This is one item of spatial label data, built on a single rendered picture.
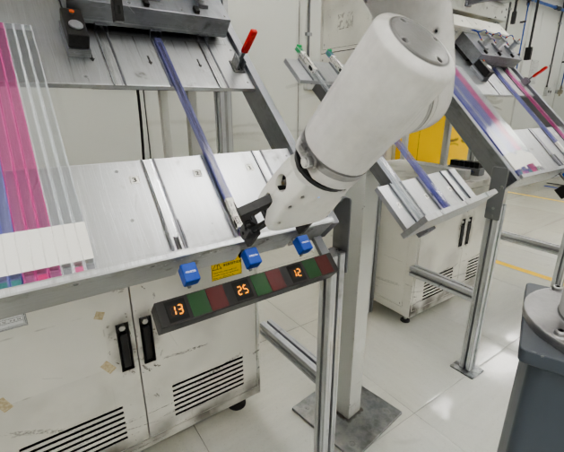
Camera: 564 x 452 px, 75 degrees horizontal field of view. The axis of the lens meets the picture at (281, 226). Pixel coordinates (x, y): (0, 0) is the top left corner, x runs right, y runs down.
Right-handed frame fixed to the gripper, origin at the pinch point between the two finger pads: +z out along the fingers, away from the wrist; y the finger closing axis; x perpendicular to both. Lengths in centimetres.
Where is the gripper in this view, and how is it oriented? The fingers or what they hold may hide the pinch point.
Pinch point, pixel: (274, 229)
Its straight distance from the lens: 55.0
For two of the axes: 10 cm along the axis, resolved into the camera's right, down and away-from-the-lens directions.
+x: -4.1, -8.5, 3.4
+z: -4.0, 5.0, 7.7
